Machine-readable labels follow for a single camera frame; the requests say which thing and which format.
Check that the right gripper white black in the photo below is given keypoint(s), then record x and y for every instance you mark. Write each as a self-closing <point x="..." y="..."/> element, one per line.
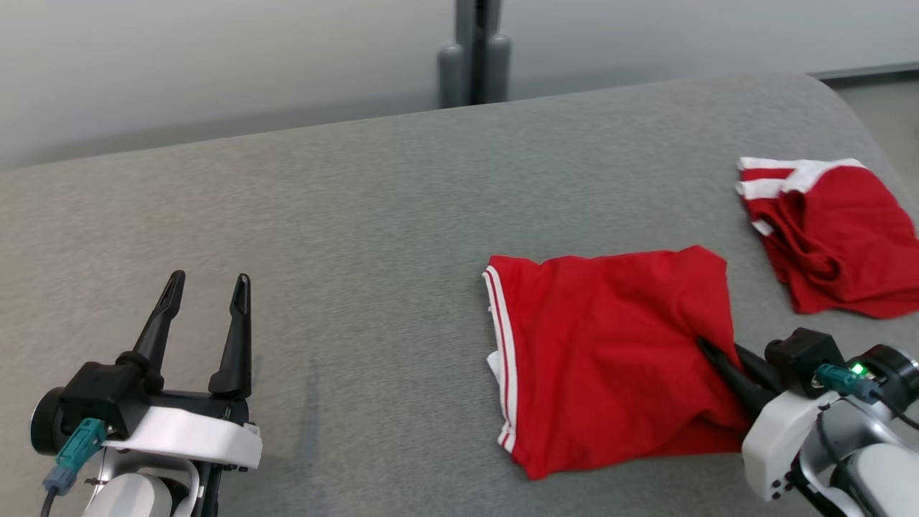
<point x="772" y="445"/>

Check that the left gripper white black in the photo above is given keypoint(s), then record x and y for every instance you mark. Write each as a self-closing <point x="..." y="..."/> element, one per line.
<point x="194" y="438"/>

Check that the red white jersey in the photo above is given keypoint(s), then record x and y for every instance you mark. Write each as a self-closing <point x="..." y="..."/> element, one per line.
<point x="596" y="359"/>

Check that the red shorts white stripes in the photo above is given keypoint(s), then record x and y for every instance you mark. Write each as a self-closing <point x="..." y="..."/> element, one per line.
<point x="840" y="244"/>

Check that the right white grey robot arm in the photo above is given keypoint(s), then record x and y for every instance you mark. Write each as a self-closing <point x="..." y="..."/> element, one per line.
<point x="883" y="467"/>

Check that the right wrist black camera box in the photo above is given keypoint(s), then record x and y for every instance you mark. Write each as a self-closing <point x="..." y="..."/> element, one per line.
<point x="800" y="359"/>

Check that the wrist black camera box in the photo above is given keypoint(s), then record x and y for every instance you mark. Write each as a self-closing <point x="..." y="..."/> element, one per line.
<point x="100" y="398"/>
<point x="800" y="359"/>

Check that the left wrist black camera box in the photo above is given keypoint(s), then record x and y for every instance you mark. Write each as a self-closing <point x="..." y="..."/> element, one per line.
<point x="100" y="398"/>

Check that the grey metal partition post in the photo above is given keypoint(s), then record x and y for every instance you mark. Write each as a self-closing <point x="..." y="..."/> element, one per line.
<point x="451" y="72"/>

